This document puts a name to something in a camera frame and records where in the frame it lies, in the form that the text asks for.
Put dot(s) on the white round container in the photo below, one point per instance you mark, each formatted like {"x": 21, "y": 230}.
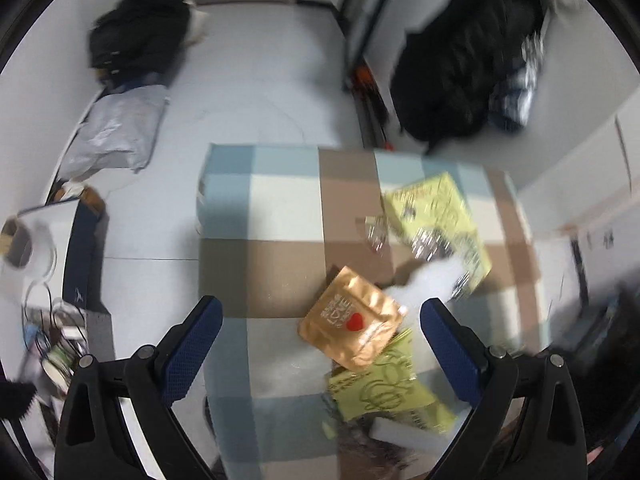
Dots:
{"x": 40, "y": 260}

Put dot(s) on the grey cup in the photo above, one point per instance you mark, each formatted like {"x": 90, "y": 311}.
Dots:
{"x": 17, "y": 245}

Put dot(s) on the brown paper bag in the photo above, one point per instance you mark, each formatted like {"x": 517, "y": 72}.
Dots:
{"x": 87, "y": 202}

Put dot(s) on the white foam piece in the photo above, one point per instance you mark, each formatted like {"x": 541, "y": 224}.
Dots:
{"x": 430, "y": 280}

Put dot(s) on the black jacket pile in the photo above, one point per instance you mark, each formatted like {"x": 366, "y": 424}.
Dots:
{"x": 135, "y": 35}

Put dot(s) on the clear crinkled wrapper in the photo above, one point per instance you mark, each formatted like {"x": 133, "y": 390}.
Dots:
{"x": 357, "y": 442}

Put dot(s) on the navy box with white lid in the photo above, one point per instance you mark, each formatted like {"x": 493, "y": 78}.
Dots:
{"x": 80, "y": 255}

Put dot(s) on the black metal floor rack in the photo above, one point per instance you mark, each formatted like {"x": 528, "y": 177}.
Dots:
{"x": 370, "y": 35}

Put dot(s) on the checkered tablecloth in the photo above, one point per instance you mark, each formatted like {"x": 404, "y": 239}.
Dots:
{"x": 280, "y": 200}

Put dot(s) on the wooden chopsticks bundle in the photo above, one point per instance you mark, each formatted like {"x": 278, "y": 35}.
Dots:
{"x": 5, "y": 242}

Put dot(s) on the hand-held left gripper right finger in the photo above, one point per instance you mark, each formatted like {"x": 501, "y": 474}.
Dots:
{"x": 450, "y": 350}

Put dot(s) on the grey speckled box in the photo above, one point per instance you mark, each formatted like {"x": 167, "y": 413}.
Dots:
{"x": 97, "y": 335}

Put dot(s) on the large gold snack packet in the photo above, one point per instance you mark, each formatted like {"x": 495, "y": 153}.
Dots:
{"x": 350, "y": 320}

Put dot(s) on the orange tool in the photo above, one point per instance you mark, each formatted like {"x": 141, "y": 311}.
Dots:
{"x": 362, "y": 79}

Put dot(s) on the dark blue cloth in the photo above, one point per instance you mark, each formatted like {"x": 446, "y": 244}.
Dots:
{"x": 145, "y": 80}

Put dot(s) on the black hanging coat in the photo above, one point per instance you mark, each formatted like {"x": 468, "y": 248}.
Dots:
{"x": 460, "y": 70}

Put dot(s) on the grey plastic mailing bag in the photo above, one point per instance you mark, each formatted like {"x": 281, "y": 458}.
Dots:
{"x": 115, "y": 130}

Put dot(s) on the white pillow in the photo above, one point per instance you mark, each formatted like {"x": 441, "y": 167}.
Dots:
{"x": 197, "y": 22}

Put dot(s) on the yellow printed wrapper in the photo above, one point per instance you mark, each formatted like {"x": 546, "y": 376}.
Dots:
{"x": 380, "y": 390}
{"x": 440, "y": 210}

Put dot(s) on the clear plastic wrapper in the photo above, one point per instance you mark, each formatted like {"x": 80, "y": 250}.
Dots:
{"x": 374, "y": 234}

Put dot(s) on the white foam bar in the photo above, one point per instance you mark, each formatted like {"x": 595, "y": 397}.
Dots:
{"x": 410, "y": 432}

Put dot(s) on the silver folding umbrella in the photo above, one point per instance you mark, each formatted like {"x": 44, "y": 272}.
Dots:
{"x": 522, "y": 85}

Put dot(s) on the patterned paper cup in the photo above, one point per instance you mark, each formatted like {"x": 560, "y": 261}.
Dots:
{"x": 56, "y": 365}

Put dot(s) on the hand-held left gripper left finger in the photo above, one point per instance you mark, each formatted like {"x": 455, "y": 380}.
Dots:
{"x": 192, "y": 345}

